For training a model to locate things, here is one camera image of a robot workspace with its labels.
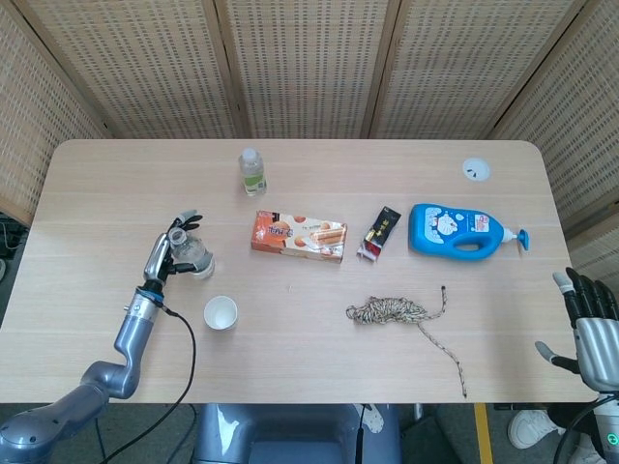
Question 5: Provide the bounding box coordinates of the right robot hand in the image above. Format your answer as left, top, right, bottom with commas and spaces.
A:
533, 266, 619, 393

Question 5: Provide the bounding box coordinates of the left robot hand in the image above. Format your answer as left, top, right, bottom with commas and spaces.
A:
143, 208, 204, 287

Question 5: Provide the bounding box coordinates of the transparent green-label plastic bottle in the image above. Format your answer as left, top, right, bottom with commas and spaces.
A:
166, 226, 217, 282

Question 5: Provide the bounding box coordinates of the white flower-print paper cup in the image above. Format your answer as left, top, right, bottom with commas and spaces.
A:
202, 295, 240, 333

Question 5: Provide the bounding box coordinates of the small white-capped green-label bottle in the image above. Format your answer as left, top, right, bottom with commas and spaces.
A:
237, 147, 269, 198

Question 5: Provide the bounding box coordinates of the blue detergent jug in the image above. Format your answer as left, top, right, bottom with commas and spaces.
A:
407, 202, 531, 263

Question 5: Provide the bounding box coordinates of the white sneaker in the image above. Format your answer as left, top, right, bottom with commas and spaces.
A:
507, 408, 566, 451

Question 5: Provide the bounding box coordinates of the orange egg roll box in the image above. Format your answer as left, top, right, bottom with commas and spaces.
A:
250, 209, 349, 264

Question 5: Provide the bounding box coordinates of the woven rattan screen panel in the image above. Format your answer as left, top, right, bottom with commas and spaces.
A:
486, 0, 619, 291
211, 0, 403, 141
0, 0, 110, 227
368, 0, 600, 142
13, 0, 251, 141

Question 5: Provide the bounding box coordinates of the grey-blue robot torso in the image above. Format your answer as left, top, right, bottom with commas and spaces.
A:
192, 402, 403, 464

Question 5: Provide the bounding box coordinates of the small open black box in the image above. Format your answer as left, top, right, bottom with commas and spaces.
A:
356, 205, 403, 264

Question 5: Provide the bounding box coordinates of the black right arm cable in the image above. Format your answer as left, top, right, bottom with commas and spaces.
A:
552, 393, 611, 464

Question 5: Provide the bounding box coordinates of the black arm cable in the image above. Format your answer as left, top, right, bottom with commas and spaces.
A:
96, 304, 199, 464
552, 393, 611, 464

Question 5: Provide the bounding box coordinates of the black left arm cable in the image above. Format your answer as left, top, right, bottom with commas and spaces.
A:
96, 304, 199, 464

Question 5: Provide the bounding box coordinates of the white table cable grommet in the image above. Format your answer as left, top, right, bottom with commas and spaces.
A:
460, 157, 492, 184

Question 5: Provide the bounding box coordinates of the coiled black-and-cream rope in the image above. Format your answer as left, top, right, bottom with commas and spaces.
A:
344, 285, 470, 399

